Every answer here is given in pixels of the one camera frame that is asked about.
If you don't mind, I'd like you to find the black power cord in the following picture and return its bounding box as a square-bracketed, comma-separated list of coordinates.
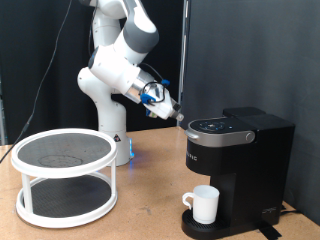
[279, 203, 303, 216]

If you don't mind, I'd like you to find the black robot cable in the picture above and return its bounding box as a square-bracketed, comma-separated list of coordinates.
[0, 0, 168, 163]

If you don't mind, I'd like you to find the white mug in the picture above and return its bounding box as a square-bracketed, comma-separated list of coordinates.
[181, 184, 221, 225]

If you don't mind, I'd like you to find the blue cable clip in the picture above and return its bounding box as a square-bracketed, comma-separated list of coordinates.
[139, 93, 157, 105]

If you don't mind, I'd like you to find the wrist camera on blue mount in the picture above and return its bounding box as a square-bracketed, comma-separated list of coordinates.
[145, 107, 158, 119]

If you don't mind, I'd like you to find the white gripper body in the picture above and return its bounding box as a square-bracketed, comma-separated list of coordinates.
[143, 83, 183, 121]

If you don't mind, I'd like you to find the white two-tier turntable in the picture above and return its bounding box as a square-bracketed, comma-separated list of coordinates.
[10, 128, 119, 229]

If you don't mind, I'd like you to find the black tape strip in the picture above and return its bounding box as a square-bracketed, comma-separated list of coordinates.
[255, 221, 283, 240]

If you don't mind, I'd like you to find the black Keurig coffee machine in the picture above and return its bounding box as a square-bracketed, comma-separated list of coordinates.
[181, 106, 296, 240]

